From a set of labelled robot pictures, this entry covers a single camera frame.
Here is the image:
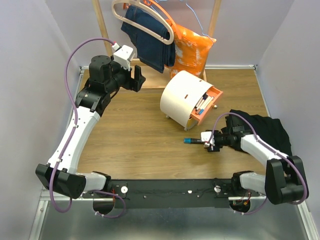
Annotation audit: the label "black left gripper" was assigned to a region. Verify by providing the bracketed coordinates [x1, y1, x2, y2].
[104, 55, 146, 94]

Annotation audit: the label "black highlighter blue cap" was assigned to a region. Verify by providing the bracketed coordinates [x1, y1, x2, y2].
[183, 138, 203, 144]

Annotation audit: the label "white marker dark blue cap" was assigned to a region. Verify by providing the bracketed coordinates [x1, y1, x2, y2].
[194, 93, 208, 110]

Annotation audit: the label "white rounded drawer organizer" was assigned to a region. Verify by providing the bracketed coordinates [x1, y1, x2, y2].
[159, 70, 223, 131]

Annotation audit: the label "white marker brown cap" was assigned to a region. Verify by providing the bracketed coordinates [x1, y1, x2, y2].
[199, 96, 215, 115]

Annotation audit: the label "white marker light blue cap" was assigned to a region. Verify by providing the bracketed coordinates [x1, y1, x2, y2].
[196, 96, 211, 115]

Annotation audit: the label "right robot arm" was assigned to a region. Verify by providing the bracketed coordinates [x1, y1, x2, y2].
[200, 112, 309, 205]

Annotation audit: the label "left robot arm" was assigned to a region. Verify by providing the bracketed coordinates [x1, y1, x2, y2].
[35, 55, 146, 199]

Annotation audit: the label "wooden clothes rack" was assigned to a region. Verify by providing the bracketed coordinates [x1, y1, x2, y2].
[92, 0, 222, 91]

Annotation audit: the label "dark blue jeans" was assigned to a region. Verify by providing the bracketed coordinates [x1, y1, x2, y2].
[120, 5, 176, 74]

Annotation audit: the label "beige clothes hanger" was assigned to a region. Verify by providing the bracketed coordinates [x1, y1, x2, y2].
[111, 0, 177, 45]

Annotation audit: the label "black cloth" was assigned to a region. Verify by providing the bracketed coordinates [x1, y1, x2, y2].
[229, 109, 292, 156]

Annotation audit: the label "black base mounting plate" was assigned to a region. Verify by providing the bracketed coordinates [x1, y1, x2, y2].
[82, 178, 261, 210]

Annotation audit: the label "orange white garment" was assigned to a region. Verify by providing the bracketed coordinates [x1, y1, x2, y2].
[167, 19, 217, 78]

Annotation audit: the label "orange clothes hanger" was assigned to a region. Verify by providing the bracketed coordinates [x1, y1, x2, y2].
[143, 0, 185, 40]

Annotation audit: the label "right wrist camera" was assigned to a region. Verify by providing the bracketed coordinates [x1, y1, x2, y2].
[200, 131, 215, 148]

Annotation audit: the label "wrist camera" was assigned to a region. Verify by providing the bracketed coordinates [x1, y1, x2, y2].
[200, 131, 215, 148]
[112, 42, 135, 71]

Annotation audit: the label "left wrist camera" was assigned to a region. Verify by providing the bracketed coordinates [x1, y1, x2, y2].
[112, 42, 135, 71]

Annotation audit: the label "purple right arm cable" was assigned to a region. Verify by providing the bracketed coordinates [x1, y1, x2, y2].
[211, 112, 309, 216]

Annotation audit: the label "light blue wire hanger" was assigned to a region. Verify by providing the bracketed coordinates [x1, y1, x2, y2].
[180, 0, 210, 39]

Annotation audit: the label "aluminium frame rail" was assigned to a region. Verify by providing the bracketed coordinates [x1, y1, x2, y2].
[39, 177, 307, 201]

